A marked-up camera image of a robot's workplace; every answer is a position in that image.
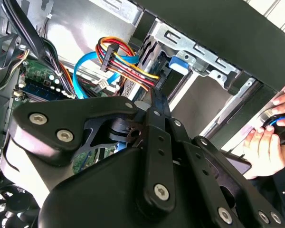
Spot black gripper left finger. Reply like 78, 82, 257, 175
4, 87, 178, 214

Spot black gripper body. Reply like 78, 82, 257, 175
38, 147, 226, 228

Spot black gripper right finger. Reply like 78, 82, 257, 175
155, 87, 285, 228

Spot smartphone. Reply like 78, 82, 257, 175
219, 149, 252, 175

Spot power wire with black connector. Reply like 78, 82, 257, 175
95, 36, 167, 92

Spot hard disk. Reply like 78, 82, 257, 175
121, 35, 195, 100

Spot person's left hand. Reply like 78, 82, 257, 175
242, 125, 285, 181

